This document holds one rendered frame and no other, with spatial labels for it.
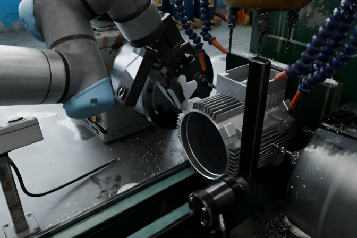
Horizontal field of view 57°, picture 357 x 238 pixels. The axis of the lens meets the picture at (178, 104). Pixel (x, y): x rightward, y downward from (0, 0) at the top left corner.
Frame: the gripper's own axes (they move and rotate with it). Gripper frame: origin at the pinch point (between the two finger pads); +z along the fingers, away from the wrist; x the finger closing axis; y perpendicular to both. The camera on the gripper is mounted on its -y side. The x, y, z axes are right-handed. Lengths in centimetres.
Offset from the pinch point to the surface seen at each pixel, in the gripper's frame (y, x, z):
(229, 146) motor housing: -0.5, -13.5, 3.7
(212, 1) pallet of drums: 279, 366, 238
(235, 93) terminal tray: 9.7, -6.8, 2.0
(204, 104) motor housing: 3.0, -5.0, -0.5
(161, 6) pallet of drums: 220, 424, 214
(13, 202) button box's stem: -38.9, 16.3, -0.2
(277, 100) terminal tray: 16.2, -11.1, 9.0
